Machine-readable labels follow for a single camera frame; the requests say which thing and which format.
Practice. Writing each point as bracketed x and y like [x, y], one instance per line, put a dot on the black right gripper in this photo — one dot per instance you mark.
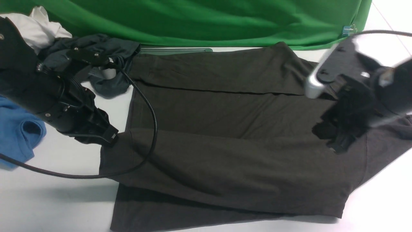
[356, 109]

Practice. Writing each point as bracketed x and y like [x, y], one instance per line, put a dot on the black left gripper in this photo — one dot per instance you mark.
[70, 109]

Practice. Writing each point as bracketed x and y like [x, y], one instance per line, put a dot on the gray long-sleeve top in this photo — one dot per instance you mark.
[235, 144]

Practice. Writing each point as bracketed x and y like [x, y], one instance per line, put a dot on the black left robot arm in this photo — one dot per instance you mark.
[20, 69]

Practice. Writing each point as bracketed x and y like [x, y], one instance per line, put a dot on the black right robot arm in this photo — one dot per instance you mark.
[393, 89]

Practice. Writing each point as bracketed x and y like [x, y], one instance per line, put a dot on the dark teal crumpled shirt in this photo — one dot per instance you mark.
[108, 80]

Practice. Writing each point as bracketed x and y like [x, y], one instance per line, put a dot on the blue crumpled t-shirt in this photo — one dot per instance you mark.
[20, 131]

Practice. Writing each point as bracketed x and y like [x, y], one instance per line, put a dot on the blue binder clip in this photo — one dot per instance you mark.
[348, 30]

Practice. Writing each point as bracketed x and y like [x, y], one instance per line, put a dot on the white crumpled shirt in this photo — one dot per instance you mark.
[36, 29]

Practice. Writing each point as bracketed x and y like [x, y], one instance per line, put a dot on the green backdrop cloth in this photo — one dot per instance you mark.
[301, 24]

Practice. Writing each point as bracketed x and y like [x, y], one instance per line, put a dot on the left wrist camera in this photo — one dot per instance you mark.
[96, 64]

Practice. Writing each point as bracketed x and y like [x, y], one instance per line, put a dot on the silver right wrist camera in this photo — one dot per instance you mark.
[341, 61]

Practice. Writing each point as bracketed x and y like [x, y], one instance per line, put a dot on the metal table cable hatch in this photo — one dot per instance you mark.
[171, 51]

